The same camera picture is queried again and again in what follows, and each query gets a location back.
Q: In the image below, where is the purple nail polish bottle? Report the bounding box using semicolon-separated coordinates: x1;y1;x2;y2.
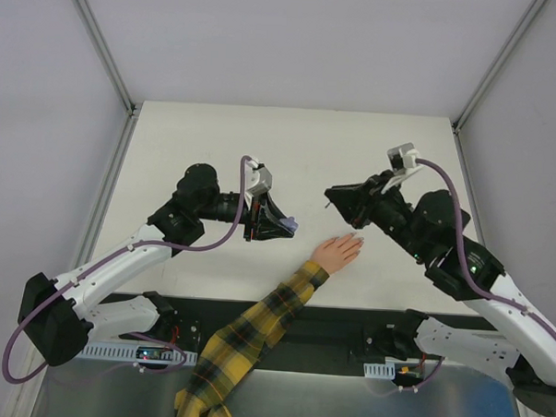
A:
280;217;300;232

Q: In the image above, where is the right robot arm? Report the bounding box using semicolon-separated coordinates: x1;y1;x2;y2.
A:
325;171;556;417

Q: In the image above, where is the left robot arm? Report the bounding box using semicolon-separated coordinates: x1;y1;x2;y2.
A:
18;160;298;367

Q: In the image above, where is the yellow plaid sleeve forearm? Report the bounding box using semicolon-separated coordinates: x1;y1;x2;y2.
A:
174;261;328;417

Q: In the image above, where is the mannequin hand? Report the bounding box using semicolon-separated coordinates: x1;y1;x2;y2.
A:
310;232;364;275

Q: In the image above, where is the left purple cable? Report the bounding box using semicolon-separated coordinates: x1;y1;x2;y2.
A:
1;144;258;396

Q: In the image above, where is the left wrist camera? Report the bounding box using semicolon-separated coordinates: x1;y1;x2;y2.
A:
243;158;273;208

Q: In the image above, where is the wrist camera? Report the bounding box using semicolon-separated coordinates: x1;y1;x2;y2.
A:
381;142;423;195
243;158;273;208

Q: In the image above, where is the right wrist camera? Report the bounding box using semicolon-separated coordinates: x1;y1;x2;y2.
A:
381;142;423;195

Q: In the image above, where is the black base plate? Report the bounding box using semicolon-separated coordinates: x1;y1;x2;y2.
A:
160;298;429;376

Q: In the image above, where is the right white cable duct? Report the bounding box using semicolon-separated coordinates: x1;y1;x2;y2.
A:
363;362;396;381

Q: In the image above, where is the white cable duct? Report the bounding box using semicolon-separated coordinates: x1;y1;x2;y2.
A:
363;362;396;381
76;341;198;366

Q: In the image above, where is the left aluminium frame post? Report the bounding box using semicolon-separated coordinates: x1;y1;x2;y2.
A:
58;0;148;118

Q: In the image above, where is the aluminium frame post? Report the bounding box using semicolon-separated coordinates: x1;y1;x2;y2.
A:
451;0;550;137
58;0;148;118

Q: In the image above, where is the left white cable duct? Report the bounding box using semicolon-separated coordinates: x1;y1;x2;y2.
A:
76;341;198;366

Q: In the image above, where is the right aluminium frame post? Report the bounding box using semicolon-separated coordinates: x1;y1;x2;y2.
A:
451;0;550;137

